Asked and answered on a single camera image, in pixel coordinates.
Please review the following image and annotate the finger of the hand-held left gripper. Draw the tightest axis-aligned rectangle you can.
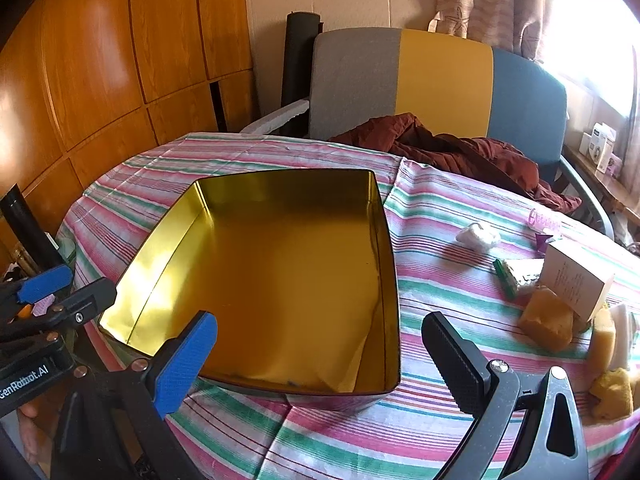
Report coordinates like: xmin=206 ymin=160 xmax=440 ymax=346
xmin=0 ymin=264 xmax=74 ymax=323
xmin=0 ymin=276 xmax=118 ymax=356

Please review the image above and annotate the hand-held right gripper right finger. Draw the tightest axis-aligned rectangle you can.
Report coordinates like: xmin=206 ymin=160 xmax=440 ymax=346
xmin=421 ymin=311 xmax=590 ymax=480

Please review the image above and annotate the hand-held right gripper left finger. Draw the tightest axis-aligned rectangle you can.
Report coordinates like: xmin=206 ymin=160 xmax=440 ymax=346
xmin=50 ymin=310 xmax=219 ymax=480

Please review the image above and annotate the green wafer packet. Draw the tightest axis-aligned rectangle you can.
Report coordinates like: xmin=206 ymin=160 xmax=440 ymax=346
xmin=492 ymin=258 xmax=543 ymax=301

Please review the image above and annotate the gold metal tin box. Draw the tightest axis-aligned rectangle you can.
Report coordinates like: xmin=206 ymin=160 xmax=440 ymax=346
xmin=97 ymin=169 xmax=402 ymax=413

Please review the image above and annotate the white plastic-wrapped cotton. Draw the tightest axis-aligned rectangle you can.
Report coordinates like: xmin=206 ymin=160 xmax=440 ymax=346
xmin=457 ymin=222 xmax=501 ymax=250

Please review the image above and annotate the white carton box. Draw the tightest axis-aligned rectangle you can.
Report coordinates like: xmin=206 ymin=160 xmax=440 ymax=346
xmin=540 ymin=240 xmax=615 ymax=323

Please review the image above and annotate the purple sachet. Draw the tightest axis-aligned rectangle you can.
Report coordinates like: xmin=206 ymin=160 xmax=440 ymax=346
xmin=534 ymin=230 xmax=558 ymax=256

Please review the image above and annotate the rough yellow sponge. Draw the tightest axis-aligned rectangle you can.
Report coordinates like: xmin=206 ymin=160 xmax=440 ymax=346
xmin=589 ymin=367 xmax=635 ymax=421

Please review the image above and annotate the pink hair roller pack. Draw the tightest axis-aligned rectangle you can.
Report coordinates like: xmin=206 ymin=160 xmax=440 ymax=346
xmin=527 ymin=208 xmax=563 ymax=236

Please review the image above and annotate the black pole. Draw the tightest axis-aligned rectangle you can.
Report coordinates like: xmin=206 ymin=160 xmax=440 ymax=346
xmin=0 ymin=185 xmax=58 ymax=271

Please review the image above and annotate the striped tablecloth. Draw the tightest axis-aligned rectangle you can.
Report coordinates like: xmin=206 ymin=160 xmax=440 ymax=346
xmin=55 ymin=131 xmax=640 ymax=480

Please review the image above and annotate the maroon jacket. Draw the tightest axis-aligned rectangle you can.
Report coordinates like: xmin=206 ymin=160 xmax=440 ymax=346
xmin=327 ymin=112 xmax=583 ymax=218

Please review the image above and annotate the wooden side desk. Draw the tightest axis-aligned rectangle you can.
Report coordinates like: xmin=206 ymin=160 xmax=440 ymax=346
xmin=562 ymin=142 xmax=640 ymax=246

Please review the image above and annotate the wooden wardrobe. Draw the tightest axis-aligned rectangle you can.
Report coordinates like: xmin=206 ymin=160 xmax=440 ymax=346
xmin=0 ymin=0 xmax=258 ymax=271

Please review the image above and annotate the white cardboard box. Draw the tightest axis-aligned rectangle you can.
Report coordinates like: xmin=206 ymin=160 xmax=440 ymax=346
xmin=590 ymin=122 xmax=618 ymax=171

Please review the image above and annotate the grey yellow blue chair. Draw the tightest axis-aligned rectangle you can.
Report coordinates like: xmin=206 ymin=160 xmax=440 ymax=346
xmin=240 ymin=27 xmax=616 ymax=241

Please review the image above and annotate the black rolled mat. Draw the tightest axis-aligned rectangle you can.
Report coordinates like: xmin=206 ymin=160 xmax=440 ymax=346
xmin=281 ymin=10 xmax=323 ymax=136

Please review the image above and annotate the beige patterned curtain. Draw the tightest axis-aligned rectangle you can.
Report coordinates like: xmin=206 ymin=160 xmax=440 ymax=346
xmin=427 ymin=0 xmax=558 ymax=63

